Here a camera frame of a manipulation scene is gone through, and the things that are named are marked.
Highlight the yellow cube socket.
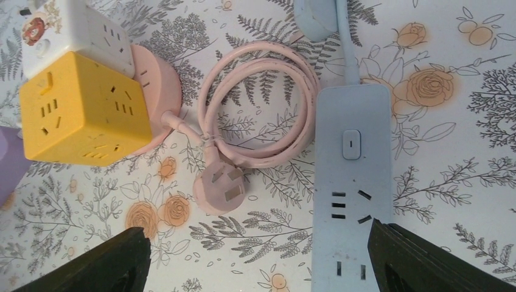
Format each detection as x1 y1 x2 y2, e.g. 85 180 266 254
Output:
19 52 153 167

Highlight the purple power strip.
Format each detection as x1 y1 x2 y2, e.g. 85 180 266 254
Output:
1 126 32 205

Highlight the blue power strip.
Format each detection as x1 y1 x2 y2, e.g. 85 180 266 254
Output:
311 84 392 291

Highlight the white cube socket with sticker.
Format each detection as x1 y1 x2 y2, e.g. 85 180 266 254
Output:
20 1 135 78

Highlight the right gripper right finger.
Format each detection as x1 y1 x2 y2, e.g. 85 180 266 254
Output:
368 219 515 291

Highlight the pink round power socket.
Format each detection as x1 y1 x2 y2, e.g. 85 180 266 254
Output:
131 44 183 155

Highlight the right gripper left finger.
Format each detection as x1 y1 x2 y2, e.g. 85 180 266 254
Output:
16 227 151 291

